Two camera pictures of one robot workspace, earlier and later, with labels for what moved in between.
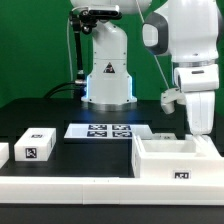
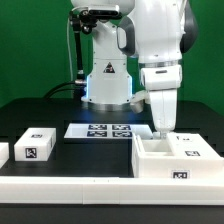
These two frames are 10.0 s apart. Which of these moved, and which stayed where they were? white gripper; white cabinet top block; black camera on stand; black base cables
Moved: white gripper
Stayed: black base cables; black camera on stand; white cabinet top block
